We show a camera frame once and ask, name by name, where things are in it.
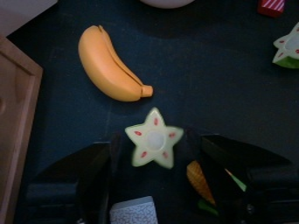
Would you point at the white speckled toy block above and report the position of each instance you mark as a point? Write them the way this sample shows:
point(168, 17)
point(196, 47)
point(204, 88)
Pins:
point(134, 211)

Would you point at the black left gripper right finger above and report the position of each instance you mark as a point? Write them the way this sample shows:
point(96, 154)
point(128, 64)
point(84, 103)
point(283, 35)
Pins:
point(240, 157)

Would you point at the wooden toy toolbox crate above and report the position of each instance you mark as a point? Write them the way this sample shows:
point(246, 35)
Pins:
point(15, 116)

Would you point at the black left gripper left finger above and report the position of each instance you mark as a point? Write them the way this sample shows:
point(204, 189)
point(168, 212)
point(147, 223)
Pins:
point(89, 175)

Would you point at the yellow toy banana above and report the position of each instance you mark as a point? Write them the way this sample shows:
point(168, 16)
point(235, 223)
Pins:
point(104, 67)

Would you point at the white round toy pan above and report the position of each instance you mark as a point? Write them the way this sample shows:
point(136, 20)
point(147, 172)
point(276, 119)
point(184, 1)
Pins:
point(167, 3)

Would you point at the star-shaped starfruit slice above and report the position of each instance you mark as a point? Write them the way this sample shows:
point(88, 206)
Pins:
point(154, 140)

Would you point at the green-sided starfruit piece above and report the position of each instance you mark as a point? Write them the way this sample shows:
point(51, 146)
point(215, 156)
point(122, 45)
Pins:
point(287, 46)

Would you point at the orange ridged toy piece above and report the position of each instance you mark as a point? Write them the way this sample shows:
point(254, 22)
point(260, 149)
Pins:
point(198, 180)

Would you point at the red striped toy block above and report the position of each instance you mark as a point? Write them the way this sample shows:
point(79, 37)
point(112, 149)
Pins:
point(270, 7)

